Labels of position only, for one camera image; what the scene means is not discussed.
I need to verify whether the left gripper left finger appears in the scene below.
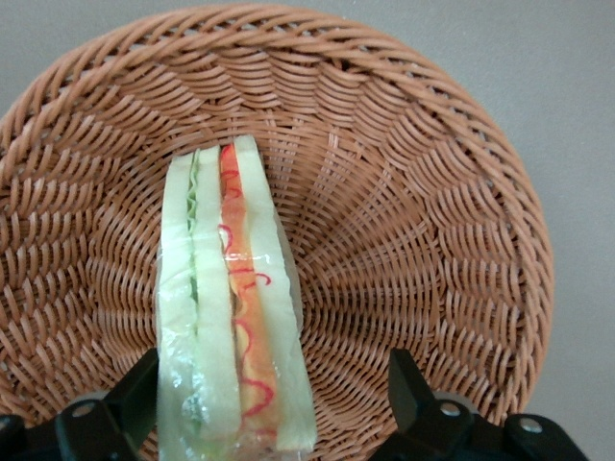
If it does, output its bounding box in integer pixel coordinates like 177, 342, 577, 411
0, 348, 160, 461

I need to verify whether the triangle sandwich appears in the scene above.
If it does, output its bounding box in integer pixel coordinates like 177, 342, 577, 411
155, 133, 319, 461

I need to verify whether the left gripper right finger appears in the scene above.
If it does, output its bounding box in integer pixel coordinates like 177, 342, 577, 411
382, 348, 596, 461

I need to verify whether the round brown wicker basket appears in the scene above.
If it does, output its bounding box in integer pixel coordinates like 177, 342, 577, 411
0, 3, 556, 461

